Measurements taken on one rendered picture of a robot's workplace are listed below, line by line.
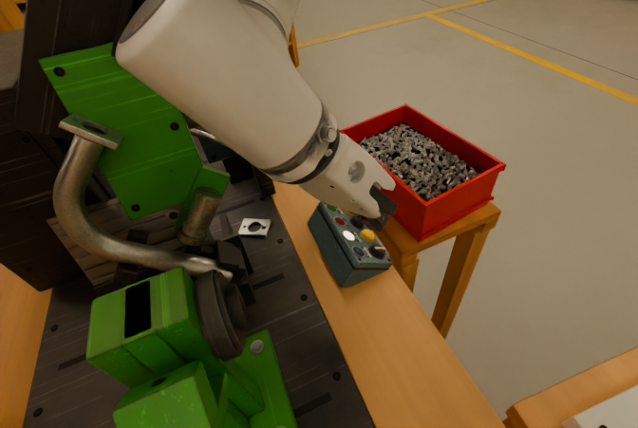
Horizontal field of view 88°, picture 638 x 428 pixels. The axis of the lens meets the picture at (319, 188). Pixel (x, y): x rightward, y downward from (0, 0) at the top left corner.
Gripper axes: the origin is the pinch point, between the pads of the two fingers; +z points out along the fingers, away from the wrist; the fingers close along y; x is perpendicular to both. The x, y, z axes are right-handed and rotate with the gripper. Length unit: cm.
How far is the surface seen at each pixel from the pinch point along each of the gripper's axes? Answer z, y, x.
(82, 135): -26.9, 19.2, 8.8
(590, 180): 175, 0, -104
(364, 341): 11.4, -0.1, 15.1
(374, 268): 12.6, 4.1, 5.0
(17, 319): -13, 47, 41
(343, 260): 9.0, 7.6, 6.3
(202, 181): -12.5, 19.1, 6.4
